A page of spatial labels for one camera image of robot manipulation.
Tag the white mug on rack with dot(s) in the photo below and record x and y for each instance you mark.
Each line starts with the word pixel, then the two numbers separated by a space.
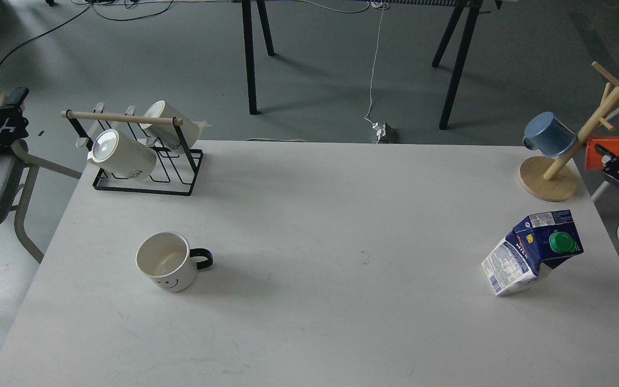
pixel 123 156
pixel 166 132

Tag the black wire mug rack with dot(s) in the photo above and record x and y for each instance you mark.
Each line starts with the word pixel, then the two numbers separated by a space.
pixel 174 174

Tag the white mug front on rack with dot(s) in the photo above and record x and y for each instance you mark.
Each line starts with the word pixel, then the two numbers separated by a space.
pixel 123 156

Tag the wooden mug tree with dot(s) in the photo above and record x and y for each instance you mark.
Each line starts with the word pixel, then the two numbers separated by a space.
pixel 547 177

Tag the grey chair left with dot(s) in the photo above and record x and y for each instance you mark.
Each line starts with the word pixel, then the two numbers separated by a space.
pixel 18 174

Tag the black table legs left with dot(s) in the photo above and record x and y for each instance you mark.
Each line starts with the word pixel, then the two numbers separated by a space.
pixel 249 51

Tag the black table legs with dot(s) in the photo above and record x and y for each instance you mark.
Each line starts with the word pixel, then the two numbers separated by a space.
pixel 249 51
pixel 460 60

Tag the white smiley mug black handle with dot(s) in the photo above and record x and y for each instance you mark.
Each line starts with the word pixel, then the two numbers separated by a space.
pixel 171 263

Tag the blue cup on tree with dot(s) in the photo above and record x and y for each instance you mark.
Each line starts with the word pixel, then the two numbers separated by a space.
pixel 549 135

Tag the white mug rear on rack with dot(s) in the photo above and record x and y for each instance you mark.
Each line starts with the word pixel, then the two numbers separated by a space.
pixel 166 132

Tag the blue white milk carton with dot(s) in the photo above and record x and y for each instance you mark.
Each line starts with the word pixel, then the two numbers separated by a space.
pixel 531 250

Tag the grey power adapter on floor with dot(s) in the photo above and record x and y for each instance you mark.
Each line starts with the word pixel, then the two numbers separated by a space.
pixel 383 133

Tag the black table legs right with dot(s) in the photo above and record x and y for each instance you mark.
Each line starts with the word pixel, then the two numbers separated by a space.
pixel 460 60

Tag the orange cup on tree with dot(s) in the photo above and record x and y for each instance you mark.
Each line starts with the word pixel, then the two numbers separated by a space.
pixel 589 157

